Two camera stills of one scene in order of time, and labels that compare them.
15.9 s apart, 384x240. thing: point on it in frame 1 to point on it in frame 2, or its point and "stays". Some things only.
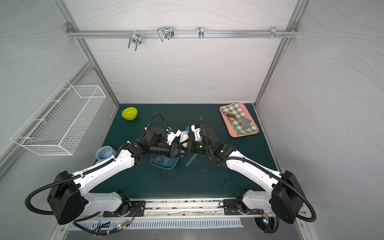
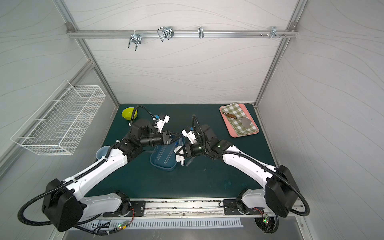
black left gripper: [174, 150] to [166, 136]
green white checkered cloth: [235, 109] stays
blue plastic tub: [168, 164] stays
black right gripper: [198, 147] stays
